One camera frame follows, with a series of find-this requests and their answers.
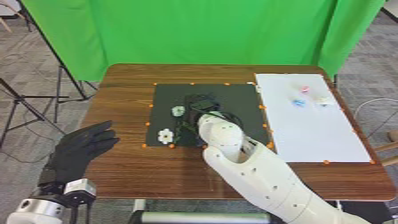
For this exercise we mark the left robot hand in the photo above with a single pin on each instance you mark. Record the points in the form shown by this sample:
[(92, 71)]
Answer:
[(76, 150)]

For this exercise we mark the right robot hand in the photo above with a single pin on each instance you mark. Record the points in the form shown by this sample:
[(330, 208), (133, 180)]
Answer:
[(202, 104)]

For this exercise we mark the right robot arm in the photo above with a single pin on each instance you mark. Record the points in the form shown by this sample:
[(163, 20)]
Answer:
[(266, 176)]

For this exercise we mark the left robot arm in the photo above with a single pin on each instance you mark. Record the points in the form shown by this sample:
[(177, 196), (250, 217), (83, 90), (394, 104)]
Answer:
[(40, 208)]

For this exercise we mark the white flower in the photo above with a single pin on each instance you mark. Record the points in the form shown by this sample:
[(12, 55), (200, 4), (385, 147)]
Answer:
[(165, 136), (323, 100), (177, 110)]

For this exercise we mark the dark mat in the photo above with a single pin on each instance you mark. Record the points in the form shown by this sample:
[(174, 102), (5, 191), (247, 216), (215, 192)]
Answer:
[(236, 100)]

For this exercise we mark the green sprig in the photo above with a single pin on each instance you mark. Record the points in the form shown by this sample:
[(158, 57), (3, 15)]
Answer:
[(188, 128)]

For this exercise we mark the blue flower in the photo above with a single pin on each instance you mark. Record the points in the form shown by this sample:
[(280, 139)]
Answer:
[(298, 103)]

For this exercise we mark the black tripod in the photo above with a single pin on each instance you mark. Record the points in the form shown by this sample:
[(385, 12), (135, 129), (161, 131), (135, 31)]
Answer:
[(23, 103)]

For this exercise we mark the pink flower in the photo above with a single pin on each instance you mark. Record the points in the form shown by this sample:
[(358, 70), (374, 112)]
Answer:
[(303, 89)]

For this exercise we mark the white sheet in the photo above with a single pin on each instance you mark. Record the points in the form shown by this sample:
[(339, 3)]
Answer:
[(307, 130)]

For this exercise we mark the pale grey bar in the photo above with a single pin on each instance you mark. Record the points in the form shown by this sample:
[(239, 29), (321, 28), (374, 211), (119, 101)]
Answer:
[(206, 218)]

